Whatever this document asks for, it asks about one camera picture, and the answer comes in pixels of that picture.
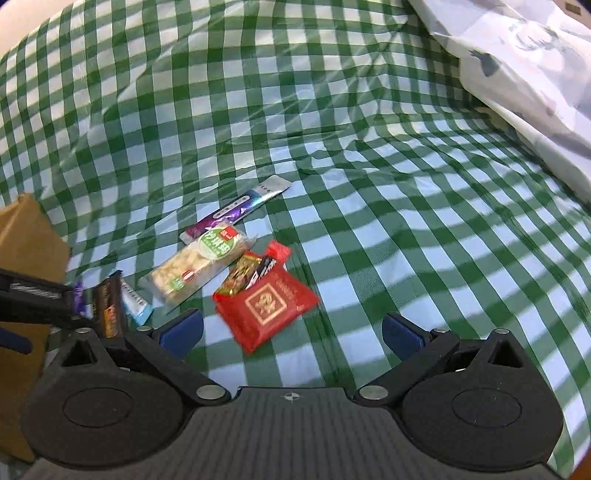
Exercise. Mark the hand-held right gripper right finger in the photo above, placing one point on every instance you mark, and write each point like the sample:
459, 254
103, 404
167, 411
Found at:
400, 336

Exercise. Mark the small purple snack packet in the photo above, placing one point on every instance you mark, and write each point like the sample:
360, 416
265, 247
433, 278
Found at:
80, 299

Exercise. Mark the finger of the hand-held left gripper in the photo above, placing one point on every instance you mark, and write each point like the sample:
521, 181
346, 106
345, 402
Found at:
37, 300
14, 340

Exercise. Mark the clear rice cake packet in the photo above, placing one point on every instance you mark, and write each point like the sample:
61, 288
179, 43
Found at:
198, 263

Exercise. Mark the small red gold candy packet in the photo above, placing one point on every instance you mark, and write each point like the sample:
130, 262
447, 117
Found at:
240, 274

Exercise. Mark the narrow red snack packet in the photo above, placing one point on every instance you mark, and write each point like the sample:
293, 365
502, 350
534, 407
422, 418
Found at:
279, 256

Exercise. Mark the long purple white stick packet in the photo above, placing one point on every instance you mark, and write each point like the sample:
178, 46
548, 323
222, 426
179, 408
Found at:
240, 205

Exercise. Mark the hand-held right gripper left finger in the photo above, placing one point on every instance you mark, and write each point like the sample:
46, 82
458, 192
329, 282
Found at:
181, 333

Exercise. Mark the red and black snack bar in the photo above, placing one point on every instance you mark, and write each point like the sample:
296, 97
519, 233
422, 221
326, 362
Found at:
109, 304

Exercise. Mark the red square snack packet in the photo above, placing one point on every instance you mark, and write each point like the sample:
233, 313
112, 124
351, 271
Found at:
268, 307

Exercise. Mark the light blue stick packet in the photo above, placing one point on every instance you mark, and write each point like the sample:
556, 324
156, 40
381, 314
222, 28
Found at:
136, 305

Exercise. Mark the brown cardboard box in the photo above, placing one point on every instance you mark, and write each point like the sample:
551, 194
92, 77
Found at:
27, 258

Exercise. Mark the green checkered bedsheet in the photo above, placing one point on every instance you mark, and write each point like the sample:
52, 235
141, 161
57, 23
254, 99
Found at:
323, 138

